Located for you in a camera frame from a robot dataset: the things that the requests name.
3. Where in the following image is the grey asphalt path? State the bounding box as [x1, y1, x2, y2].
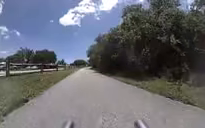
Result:
[0, 66, 205, 128]

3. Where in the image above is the row of trees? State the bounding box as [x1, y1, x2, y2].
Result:
[86, 0, 205, 88]

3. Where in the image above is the robot's own part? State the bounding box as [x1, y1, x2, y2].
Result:
[134, 119, 148, 128]
[63, 120, 75, 128]

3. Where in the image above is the group of distant trees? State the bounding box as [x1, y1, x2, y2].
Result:
[5, 46, 88, 67]

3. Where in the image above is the grass verge below trees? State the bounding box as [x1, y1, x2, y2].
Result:
[91, 67, 205, 114]

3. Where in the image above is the grey road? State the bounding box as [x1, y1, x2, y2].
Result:
[0, 68, 59, 77]

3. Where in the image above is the grass verge with fence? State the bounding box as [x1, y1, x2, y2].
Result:
[0, 65, 86, 128]

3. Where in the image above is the wooden rail fence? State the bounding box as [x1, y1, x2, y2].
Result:
[0, 61, 77, 79]

